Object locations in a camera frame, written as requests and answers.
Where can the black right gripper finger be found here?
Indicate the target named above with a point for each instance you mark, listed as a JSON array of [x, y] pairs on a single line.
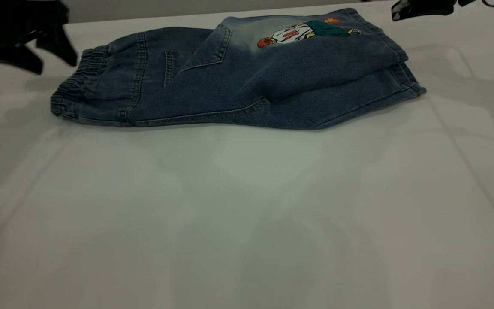
[[423, 8]]

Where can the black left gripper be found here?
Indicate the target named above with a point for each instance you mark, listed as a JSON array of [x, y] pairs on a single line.
[[11, 21]]

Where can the blue denim shorts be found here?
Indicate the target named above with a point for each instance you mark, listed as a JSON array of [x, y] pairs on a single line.
[[247, 81]]

